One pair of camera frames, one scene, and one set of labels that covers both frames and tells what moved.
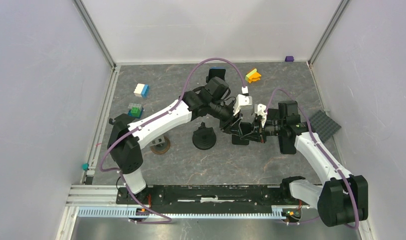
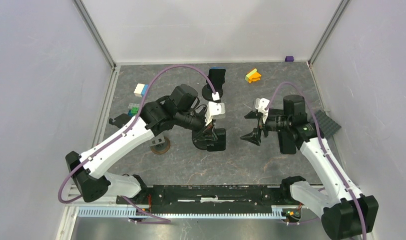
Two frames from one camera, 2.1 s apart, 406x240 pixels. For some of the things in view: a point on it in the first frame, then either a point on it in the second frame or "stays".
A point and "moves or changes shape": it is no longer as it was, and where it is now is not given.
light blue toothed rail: [277, 212] stays
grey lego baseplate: [322, 124] stays
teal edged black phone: [245, 128] -> [220, 144]
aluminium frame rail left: [88, 176] stays
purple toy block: [289, 59] stays
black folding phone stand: [121, 121] stays
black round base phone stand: [211, 75] moves or changes shape
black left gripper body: [226, 123] -> [196, 134]
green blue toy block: [135, 110] stays
